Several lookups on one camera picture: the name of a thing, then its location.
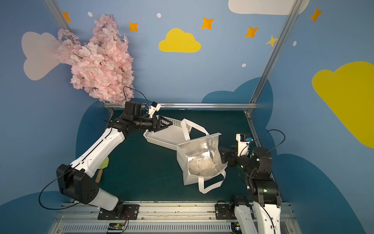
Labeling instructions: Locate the green circuit board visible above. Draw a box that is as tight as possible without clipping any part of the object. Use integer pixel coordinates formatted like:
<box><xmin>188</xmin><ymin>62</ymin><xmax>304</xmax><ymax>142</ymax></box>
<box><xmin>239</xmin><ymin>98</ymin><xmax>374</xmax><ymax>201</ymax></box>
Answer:
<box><xmin>107</xmin><ymin>223</ymin><xmax>126</xmax><ymax>232</ymax></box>
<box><xmin>230</xmin><ymin>222</ymin><xmax>242</xmax><ymax>234</ymax></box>

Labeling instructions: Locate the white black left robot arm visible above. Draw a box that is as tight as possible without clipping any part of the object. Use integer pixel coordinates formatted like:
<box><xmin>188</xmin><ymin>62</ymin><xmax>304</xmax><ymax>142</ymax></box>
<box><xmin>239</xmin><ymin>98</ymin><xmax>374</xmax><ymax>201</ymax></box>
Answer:
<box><xmin>56</xmin><ymin>101</ymin><xmax>173</xmax><ymax>216</ymax></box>

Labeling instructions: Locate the aluminium right corner post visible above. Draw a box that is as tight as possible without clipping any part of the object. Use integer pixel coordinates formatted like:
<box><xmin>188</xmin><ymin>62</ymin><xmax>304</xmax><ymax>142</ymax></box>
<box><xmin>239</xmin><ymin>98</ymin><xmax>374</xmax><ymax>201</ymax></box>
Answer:
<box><xmin>249</xmin><ymin>0</ymin><xmax>303</xmax><ymax>104</ymax></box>

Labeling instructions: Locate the aluminium left corner post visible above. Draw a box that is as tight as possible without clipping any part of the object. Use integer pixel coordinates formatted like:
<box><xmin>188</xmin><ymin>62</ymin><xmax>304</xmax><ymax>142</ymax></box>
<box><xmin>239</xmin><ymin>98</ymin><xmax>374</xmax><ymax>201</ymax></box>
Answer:
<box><xmin>44</xmin><ymin>0</ymin><xmax>72</xmax><ymax>31</ymax></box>

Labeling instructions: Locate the aluminium back table rail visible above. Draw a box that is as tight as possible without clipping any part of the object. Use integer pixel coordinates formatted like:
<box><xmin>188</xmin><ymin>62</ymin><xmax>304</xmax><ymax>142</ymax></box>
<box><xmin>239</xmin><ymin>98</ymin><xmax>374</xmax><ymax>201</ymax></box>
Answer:
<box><xmin>103</xmin><ymin>102</ymin><xmax>257</xmax><ymax>111</ymax></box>

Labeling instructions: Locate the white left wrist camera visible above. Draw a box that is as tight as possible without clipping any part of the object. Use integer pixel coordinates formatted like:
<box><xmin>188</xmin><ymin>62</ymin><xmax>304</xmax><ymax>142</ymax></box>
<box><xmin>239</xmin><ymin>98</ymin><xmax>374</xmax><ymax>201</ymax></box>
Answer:
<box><xmin>148</xmin><ymin>101</ymin><xmax>161</xmax><ymax>118</ymax></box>

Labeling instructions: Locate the green toy shovel wooden handle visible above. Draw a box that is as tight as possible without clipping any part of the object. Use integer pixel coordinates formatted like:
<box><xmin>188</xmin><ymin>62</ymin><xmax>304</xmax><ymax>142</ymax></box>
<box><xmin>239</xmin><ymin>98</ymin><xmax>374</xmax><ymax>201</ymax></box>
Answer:
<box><xmin>95</xmin><ymin>157</ymin><xmax>109</xmax><ymax>183</ymax></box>

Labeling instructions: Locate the white insulated delivery bag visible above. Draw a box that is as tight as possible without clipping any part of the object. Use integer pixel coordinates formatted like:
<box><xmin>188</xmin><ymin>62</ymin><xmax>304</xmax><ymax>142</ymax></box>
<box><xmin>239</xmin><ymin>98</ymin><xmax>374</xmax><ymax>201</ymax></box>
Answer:
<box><xmin>176</xmin><ymin>119</ymin><xmax>228</xmax><ymax>194</ymax></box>

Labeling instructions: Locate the white ice pack blue print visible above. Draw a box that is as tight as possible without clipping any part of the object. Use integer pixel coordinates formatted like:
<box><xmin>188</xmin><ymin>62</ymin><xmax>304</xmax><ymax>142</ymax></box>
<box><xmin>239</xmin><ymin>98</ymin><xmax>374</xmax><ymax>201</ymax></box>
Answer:
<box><xmin>189</xmin><ymin>158</ymin><xmax>218</xmax><ymax>177</ymax></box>

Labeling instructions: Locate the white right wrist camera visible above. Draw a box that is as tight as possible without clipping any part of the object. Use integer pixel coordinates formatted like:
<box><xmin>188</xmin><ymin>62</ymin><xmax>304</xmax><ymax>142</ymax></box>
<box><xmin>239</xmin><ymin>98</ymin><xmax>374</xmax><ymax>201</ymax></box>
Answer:
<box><xmin>236</xmin><ymin>134</ymin><xmax>253</xmax><ymax>157</ymax></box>

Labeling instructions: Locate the aluminium corner post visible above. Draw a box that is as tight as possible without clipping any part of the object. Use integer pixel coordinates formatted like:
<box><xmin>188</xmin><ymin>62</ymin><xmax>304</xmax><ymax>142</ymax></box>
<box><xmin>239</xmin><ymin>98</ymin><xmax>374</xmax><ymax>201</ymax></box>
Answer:
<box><xmin>44</xmin><ymin>0</ymin><xmax>72</xmax><ymax>31</ymax></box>
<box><xmin>249</xmin><ymin>0</ymin><xmax>303</xmax><ymax>104</ymax></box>

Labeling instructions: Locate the aluminium right table rail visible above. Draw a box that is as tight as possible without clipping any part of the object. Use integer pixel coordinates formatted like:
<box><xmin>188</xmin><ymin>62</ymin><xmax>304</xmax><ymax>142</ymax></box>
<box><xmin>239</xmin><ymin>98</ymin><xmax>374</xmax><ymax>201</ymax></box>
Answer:
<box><xmin>244</xmin><ymin>111</ymin><xmax>275</xmax><ymax>182</ymax></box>

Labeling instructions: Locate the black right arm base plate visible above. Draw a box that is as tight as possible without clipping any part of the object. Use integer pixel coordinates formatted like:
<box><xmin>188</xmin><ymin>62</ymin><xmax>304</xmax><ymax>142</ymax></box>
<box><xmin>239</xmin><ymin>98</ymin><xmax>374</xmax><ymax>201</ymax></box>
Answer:
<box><xmin>214</xmin><ymin>200</ymin><xmax>236</xmax><ymax>220</ymax></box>

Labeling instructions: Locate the aluminium table rail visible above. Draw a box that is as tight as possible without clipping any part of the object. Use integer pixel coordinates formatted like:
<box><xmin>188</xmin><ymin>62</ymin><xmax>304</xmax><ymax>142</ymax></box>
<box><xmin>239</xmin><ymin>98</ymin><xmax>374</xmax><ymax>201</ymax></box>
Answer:
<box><xmin>244</xmin><ymin>111</ymin><xmax>275</xmax><ymax>182</ymax></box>
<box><xmin>103</xmin><ymin>102</ymin><xmax>257</xmax><ymax>111</ymax></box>

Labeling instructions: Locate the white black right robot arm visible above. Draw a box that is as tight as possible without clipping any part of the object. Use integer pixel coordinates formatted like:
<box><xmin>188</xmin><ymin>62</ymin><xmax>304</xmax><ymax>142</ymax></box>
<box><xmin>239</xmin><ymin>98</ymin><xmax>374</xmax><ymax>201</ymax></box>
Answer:
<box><xmin>219</xmin><ymin>147</ymin><xmax>281</xmax><ymax>234</ymax></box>

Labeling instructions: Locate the pink artificial blossom tree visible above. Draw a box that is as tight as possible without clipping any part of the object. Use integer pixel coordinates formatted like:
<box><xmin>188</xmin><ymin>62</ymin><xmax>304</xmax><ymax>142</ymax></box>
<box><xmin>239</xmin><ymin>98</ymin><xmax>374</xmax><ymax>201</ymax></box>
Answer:
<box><xmin>56</xmin><ymin>15</ymin><xmax>134</xmax><ymax>105</ymax></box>

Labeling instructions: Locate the white perforated plastic basket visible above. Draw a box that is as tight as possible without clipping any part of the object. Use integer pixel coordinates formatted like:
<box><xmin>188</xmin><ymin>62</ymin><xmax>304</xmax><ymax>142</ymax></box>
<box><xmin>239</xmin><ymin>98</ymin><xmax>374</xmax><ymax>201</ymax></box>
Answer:
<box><xmin>143</xmin><ymin>117</ymin><xmax>186</xmax><ymax>151</ymax></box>

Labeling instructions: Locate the left green circuit board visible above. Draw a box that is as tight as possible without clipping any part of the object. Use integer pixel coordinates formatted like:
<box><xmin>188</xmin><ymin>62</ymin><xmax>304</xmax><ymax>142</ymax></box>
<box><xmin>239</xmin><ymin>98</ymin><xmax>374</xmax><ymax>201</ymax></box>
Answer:
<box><xmin>107</xmin><ymin>223</ymin><xmax>126</xmax><ymax>232</ymax></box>

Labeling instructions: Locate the right green circuit board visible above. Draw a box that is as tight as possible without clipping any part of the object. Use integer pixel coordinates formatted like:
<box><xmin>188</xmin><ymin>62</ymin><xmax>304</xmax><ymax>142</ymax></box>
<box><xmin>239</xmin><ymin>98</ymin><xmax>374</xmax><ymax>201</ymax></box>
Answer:
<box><xmin>230</xmin><ymin>222</ymin><xmax>242</xmax><ymax>234</ymax></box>

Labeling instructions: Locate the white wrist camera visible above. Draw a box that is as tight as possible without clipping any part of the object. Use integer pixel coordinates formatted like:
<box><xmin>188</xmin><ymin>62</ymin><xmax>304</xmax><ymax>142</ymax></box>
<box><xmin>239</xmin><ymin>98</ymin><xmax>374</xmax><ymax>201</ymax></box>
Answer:
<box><xmin>236</xmin><ymin>134</ymin><xmax>253</xmax><ymax>157</ymax></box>
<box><xmin>148</xmin><ymin>101</ymin><xmax>161</xmax><ymax>118</ymax></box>

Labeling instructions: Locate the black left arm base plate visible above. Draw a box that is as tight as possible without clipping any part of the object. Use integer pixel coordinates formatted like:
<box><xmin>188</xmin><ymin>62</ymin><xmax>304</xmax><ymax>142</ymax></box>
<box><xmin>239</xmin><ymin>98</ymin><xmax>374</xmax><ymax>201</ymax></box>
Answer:
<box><xmin>97</xmin><ymin>203</ymin><xmax>140</xmax><ymax>220</ymax></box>

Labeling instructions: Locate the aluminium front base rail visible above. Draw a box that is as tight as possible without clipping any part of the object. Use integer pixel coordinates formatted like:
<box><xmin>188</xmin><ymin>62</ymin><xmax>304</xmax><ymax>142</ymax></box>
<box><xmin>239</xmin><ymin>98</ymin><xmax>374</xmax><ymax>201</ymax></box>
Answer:
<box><xmin>49</xmin><ymin>201</ymin><xmax>301</xmax><ymax>234</ymax></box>

